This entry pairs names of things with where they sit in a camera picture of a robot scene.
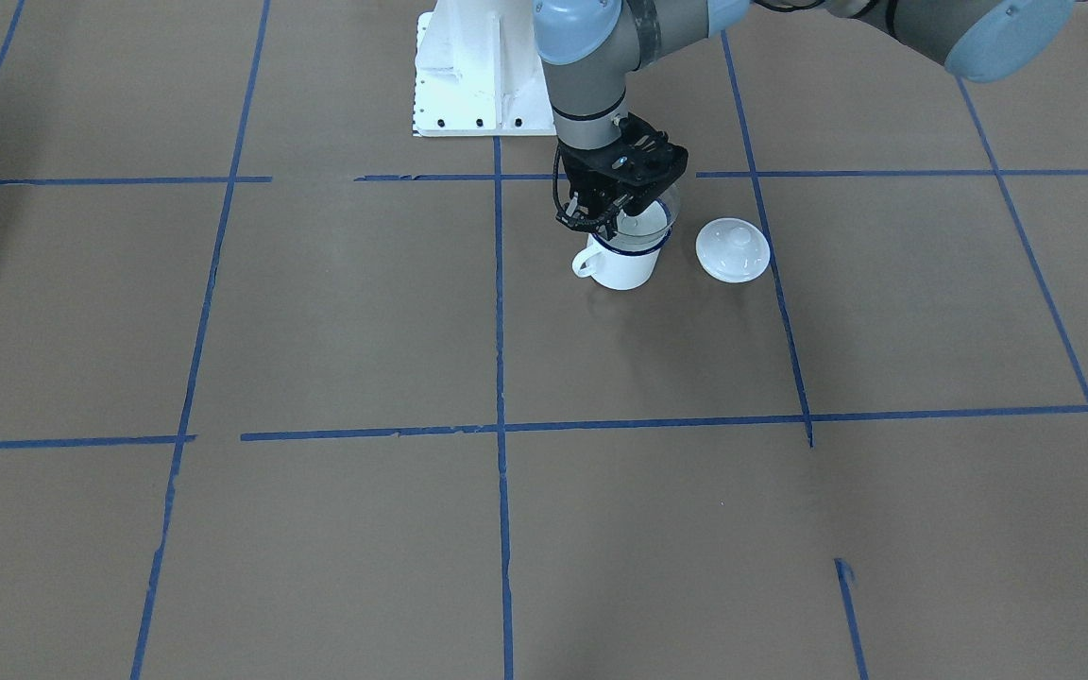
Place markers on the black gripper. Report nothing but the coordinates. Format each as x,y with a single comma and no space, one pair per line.
585,182

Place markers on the white mug lid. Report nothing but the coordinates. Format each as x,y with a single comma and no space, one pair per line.
733,250

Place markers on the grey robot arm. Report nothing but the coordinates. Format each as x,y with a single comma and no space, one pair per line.
588,49

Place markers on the white enamel mug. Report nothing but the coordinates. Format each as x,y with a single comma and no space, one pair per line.
613,269

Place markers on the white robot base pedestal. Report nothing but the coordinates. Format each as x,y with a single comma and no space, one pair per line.
478,72

